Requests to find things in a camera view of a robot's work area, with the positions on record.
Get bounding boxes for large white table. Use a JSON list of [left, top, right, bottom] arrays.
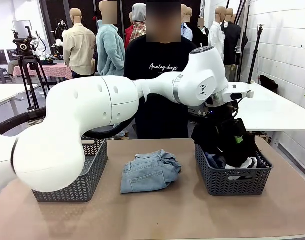
[[227, 82, 305, 151]]

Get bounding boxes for black camera tripod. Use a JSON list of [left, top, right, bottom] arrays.
[[12, 26, 52, 111]]

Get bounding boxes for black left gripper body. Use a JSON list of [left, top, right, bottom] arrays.
[[209, 101, 243, 133]]

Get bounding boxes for background figure in black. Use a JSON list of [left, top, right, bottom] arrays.
[[192, 17, 210, 48]]

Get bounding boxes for mannequin in blue shirt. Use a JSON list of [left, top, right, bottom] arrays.
[[181, 4, 194, 42]]

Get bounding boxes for mannequin in beige shirt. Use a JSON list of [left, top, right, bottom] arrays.
[[62, 7, 97, 80]]

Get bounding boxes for mannequin in plaid hooded shirt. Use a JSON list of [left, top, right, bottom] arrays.
[[128, 2, 147, 43]]

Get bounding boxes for white board panel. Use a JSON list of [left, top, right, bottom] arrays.
[[12, 20, 33, 38]]

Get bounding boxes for grey plastic lattice basket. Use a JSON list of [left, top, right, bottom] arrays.
[[32, 136, 109, 203], [194, 143, 274, 196]]

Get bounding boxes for left arm black cable sleeve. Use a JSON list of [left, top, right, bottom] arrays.
[[0, 107, 136, 140]]

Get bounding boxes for mannequin in white shirt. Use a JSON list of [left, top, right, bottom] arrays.
[[208, 6, 227, 55]]

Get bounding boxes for background white robot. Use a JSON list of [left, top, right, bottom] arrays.
[[53, 21, 66, 53]]

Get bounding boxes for mannequin in red top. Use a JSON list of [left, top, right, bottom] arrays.
[[124, 11, 133, 50]]

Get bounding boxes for person in black t-shirt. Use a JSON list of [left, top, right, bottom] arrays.
[[124, 0, 201, 140]]

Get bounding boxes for black light stand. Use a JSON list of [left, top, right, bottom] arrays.
[[247, 24, 265, 85]]

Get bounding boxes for black bag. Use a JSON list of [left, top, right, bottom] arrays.
[[259, 74, 280, 93]]

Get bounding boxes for light blue jeans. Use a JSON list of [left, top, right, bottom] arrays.
[[120, 149, 182, 194]]

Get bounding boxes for dark blue jeans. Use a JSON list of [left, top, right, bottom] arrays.
[[204, 149, 270, 170]]

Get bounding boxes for table with red cloth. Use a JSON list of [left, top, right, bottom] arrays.
[[13, 62, 73, 80]]

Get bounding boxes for small white table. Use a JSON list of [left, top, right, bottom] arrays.
[[0, 83, 40, 108]]

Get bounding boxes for mannequin in black shirt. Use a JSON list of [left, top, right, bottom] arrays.
[[222, 7, 249, 82]]

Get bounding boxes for figure in blue fleece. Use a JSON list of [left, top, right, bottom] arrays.
[[96, 0, 127, 77]]

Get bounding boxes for black garment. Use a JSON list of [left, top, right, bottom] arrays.
[[191, 117, 260, 169]]

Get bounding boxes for white top with black trim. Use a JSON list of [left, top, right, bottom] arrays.
[[225, 156, 259, 170]]

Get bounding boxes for grey step stool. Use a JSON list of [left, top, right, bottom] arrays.
[[0, 68, 13, 85]]

